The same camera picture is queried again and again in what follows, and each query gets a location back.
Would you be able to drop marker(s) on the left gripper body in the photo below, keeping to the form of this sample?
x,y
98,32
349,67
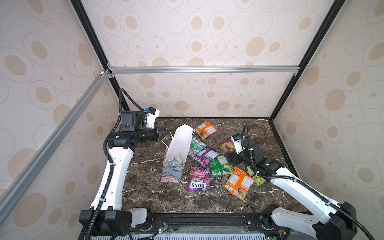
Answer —
x,y
147,134

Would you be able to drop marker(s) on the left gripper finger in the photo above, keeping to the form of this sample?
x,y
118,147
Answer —
x,y
162,130
159,138

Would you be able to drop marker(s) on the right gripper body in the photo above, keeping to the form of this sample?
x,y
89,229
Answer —
x,y
238,158

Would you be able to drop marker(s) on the red yellow Fox's fruits packet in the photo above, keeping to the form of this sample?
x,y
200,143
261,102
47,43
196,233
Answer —
x,y
228,146

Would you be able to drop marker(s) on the white paper bag colourful print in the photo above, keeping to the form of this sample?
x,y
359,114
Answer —
x,y
176,154

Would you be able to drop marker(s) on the purple Fox's berries packet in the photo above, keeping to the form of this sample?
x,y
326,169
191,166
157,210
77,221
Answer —
x,y
205,156

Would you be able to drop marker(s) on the pink purple Fox's packet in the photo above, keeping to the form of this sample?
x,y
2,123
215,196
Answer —
x,y
199,179

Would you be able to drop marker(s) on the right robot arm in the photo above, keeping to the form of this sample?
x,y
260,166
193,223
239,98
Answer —
x,y
327,218

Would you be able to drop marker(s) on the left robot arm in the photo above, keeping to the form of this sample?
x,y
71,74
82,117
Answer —
x,y
134,125

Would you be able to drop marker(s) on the yellow green Fox's packet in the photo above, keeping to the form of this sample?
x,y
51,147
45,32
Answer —
x,y
258,180

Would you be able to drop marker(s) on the large orange snack packet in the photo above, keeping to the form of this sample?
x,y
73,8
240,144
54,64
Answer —
x,y
239,183

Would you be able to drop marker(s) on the green tea candy packet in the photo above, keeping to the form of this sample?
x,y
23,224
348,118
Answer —
x,y
219,166

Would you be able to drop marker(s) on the teal red Fox's packet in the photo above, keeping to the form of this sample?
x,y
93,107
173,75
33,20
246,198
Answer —
x,y
195,147

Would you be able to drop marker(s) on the orange snack packet far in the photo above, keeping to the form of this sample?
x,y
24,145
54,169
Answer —
x,y
205,130

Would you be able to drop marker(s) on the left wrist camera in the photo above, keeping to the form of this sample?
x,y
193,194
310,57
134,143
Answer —
x,y
151,115

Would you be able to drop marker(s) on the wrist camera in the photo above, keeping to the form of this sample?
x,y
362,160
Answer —
x,y
237,142
151,115

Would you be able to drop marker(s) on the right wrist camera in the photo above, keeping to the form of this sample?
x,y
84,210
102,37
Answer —
x,y
237,142

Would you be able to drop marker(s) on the horizontal aluminium frame bar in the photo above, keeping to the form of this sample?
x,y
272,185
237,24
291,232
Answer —
x,y
204,70

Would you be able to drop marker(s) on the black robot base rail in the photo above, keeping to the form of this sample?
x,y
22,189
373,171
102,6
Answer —
x,y
207,223

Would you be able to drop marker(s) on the left black frame post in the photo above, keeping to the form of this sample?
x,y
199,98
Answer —
x,y
96,44

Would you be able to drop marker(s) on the black frame post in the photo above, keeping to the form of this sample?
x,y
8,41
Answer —
x,y
313,47
96,44

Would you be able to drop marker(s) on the diagonal aluminium frame bar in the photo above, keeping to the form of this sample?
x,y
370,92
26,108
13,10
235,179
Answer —
x,y
20,185

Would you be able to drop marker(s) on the right black frame post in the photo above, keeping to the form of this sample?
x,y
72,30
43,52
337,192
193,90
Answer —
x,y
313,47

